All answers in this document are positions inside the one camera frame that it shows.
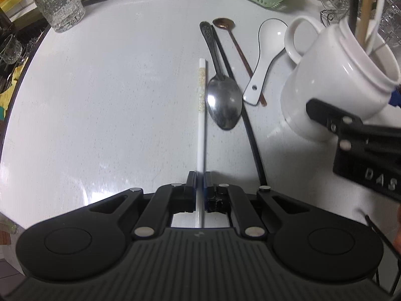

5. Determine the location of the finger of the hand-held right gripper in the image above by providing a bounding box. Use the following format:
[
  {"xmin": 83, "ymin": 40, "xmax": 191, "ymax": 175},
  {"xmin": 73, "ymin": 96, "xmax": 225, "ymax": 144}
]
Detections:
[
  {"xmin": 388, "ymin": 88, "xmax": 401, "ymax": 107},
  {"xmin": 305, "ymin": 99, "xmax": 364, "ymax": 135}
]

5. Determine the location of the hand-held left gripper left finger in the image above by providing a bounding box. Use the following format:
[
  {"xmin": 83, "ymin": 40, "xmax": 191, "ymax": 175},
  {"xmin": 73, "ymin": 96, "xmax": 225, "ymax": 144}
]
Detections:
[{"xmin": 84, "ymin": 171, "xmax": 197, "ymax": 242}]

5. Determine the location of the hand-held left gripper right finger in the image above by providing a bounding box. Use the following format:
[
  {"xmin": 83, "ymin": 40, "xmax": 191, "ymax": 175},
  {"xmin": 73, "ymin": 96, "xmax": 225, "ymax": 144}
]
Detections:
[{"xmin": 204, "ymin": 172, "xmax": 314, "ymax": 241}]

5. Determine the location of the white ceramic jar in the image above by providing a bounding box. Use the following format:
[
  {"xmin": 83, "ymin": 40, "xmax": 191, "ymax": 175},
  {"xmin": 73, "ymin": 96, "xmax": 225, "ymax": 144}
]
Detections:
[{"xmin": 280, "ymin": 16, "xmax": 401, "ymax": 143}]

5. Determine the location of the black chopstick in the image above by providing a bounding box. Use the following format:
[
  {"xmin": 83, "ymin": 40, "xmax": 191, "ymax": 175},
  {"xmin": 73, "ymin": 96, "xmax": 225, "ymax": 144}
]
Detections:
[
  {"xmin": 210, "ymin": 24, "xmax": 269, "ymax": 186},
  {"xmin": 349, "ymin": 0, "xmax": 360, "ymax": 35}
]

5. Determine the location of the metal spoon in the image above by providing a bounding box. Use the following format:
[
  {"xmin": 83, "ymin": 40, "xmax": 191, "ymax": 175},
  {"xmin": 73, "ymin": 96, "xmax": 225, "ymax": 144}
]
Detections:
[{"xmin": 199, "ymin": 21, "xmax": 244, "ymax": 131}]

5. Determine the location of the white ceramic spoon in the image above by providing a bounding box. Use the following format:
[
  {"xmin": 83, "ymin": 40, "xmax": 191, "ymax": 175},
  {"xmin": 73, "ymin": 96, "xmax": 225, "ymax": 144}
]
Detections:
[{"xmin": 242, "ymin": 18, "xmax": 289, "ymax": 106}]

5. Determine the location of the wooden chopstick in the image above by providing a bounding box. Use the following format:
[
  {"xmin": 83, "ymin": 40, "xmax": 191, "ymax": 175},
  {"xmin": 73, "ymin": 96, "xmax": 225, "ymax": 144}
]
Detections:
[{"xmin": 356, "ymin": 0, "xmax": 375, "ymax": 44}]

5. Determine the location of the copper spoon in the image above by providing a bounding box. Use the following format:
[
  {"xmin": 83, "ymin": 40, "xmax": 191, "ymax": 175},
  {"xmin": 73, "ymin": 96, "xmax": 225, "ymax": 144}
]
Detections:
[{"xmin": 212, "ymin": 18, "xmax": 267, "ymax": 106}]

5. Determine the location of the yellow cloth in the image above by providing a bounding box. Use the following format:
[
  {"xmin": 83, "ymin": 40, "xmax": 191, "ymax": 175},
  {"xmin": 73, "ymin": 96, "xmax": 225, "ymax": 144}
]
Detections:
[{"xmin": 0, "ymin": 63, "xmax": 28, "ymax": 123}]

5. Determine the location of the wine glass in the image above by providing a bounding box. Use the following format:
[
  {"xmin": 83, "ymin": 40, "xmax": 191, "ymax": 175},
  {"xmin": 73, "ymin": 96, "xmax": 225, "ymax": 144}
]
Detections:
[{"xmin": 0, "ymin": 34, "xmax": 23, "ymax": 66}]

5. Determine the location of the textured glass pitcher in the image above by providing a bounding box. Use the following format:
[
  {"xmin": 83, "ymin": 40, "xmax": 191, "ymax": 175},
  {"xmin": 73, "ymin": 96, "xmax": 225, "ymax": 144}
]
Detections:
[{"xmin": 23, "ymin": 0, "xmax": 86, "ymax": 33}]

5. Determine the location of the black kitchen sink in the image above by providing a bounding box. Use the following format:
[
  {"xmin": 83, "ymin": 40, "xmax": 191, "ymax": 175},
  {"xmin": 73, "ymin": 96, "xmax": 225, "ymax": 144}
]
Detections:
[{"xmin": 0, "ymin": 6, "xmax": 54, "ymax": 138}]

